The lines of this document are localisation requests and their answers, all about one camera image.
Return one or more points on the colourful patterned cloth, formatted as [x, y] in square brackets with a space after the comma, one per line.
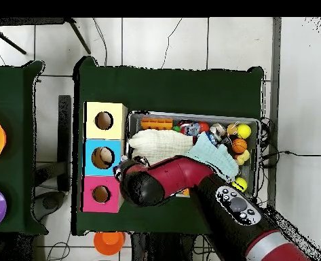
[118, 170]

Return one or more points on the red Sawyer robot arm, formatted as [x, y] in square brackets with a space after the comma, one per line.
[182, 174]

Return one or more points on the wooden box with three holes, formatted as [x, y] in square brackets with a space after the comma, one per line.
[114, 133]

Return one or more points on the cream waffle cloth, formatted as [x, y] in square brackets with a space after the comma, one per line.
[160, 144]

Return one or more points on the orange flat building brick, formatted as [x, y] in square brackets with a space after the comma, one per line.
[156, 123]

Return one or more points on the red ball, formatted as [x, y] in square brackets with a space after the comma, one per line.
[204, 127]

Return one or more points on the light blue waffle cloth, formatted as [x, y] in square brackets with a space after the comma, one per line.
[211, 155]

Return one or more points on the dark green tablecloth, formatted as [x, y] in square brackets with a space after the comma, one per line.
[13, 89]
[163, 89]

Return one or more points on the crushed silver can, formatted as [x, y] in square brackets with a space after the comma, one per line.
[217, 130]

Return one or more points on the orange toy basketball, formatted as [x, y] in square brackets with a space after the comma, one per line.
[239, 146]

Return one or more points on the yellow ball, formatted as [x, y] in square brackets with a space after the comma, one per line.
[240, 185]
[243, 131]

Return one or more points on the yellow plush toy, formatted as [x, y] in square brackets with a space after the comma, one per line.
[244, 156]

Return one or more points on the black upright panel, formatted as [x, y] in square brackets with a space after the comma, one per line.
[64, 136]

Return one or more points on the orange cup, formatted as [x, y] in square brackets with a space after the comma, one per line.
[108, 243]

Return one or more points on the grey rounded floor base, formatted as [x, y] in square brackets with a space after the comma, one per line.
[48, 202]

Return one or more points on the black tripod stand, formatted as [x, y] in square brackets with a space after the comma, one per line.
[79, 36]

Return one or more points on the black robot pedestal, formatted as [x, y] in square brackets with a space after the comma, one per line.
[160, 247]

